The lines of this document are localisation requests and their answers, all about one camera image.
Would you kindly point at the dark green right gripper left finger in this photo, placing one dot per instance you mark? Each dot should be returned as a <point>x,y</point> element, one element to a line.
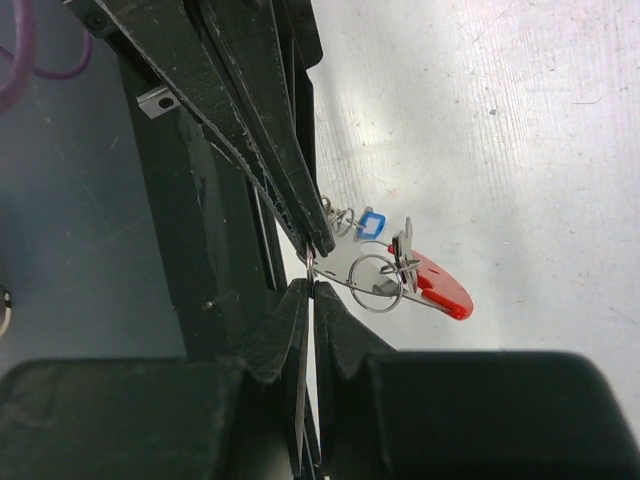
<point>235,416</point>

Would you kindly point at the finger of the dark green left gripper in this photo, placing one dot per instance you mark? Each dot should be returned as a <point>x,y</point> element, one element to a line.
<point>171,39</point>
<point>258,46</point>

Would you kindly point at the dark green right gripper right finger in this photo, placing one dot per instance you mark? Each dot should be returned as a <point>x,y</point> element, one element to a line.
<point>389,414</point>

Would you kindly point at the red-handled metal keyring holder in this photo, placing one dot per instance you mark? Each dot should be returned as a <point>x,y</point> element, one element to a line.
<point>383,272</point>

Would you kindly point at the blue key tag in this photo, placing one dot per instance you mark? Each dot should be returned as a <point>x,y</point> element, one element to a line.
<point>370,225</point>

